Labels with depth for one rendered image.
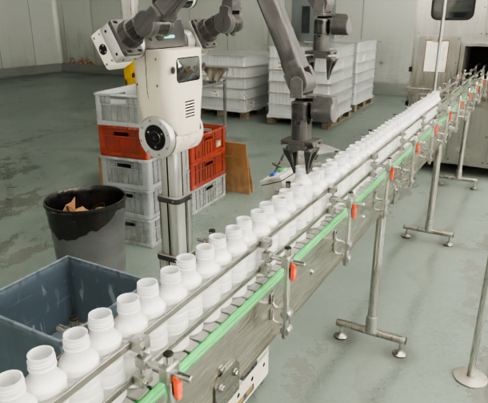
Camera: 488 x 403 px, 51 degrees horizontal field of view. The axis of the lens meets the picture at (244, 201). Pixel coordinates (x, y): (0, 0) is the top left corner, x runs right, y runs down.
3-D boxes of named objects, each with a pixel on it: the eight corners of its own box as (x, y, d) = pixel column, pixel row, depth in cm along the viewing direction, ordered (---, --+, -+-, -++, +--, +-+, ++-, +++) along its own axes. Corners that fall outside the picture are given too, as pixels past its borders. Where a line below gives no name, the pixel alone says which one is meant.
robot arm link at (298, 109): (296, 96, 145) (287, 98, 140) (319, 97, 141) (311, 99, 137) (296, 121, 147) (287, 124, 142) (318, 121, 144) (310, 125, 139)
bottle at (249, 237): (260, 278, 127) (261, 216, 121) (250, 289, 122) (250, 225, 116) (238, 273, 129) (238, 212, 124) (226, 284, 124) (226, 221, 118)
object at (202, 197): (193, 216, 438) (192, 191, 430) (153, 209, 455) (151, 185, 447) (226, 195, 489) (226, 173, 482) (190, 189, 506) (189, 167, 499)
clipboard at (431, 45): (445, 73, 521) (450, 39, 510) (422, 71, 531) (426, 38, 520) (446, 72, 523) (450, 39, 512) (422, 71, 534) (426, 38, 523)
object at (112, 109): (145, 129, 346) (143, 96, 338) (94, 124, 360) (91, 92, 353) (188, 113, 399) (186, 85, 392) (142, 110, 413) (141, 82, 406)
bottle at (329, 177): (327, 218, 164) (330, 168, 158) (311, 214, 167) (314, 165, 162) (337, 213, 168) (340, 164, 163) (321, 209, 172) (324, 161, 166)
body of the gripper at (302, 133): (314, 149, 140) (314, 121, 138) (280, 146, 145) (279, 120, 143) (322, 144, 145) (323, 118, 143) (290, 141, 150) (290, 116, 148)
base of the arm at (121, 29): (142, 54, 171) (125, 21, 170) (158, 42, 166) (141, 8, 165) (123, 57, 164) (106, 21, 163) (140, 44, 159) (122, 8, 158)
